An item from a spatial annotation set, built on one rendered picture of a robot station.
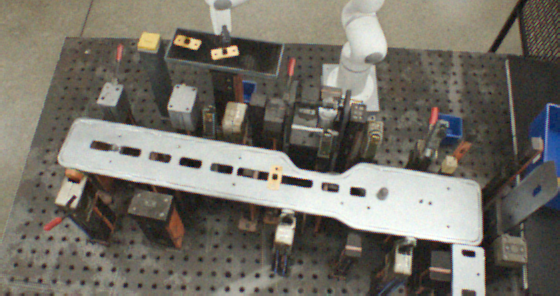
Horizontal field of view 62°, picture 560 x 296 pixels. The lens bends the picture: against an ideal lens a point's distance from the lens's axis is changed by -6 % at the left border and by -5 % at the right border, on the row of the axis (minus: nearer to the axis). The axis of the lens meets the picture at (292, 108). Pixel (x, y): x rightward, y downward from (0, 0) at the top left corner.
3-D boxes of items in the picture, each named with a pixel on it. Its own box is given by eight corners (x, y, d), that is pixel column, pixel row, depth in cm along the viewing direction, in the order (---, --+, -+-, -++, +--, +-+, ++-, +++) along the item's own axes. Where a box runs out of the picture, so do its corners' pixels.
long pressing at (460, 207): (51, 172, 151) (49, 170, 149) (77, 114, 163) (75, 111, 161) (482, 248, 145) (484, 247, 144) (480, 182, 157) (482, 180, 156)
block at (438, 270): (400, 299, 164) (424, 281, 140) (402, 267, 170) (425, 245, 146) (427, 303, 164) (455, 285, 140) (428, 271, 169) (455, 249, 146)
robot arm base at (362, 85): (324, 67, 204) (328, 40, 187) (369, 64, 205) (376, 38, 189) (329, 107, 195) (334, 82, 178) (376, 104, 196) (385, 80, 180)
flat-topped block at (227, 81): (217, 129, 195) (207, 60, 157) (221, 113, 200) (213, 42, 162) (241, 133, 195) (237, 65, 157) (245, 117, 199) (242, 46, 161)
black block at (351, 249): (327, 282, 166) (339, 260, 141) (331, 252, 172) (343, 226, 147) (350, 286, 166) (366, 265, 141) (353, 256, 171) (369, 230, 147)
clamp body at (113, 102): (117, 154, 187) (90, 105, 156) (126, 130, 193) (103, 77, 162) (140, 158, 187) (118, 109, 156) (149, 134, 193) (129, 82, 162)
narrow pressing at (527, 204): (501, 234, 147) (557, 192, 118) (499, 200, 153) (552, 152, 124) (503, 235, 147) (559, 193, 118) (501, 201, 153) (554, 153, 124)
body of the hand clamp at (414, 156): (392, 197, 184) (417, 156, 154) (393, 181, 188) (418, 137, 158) (407, 200, 184) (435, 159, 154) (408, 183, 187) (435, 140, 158)
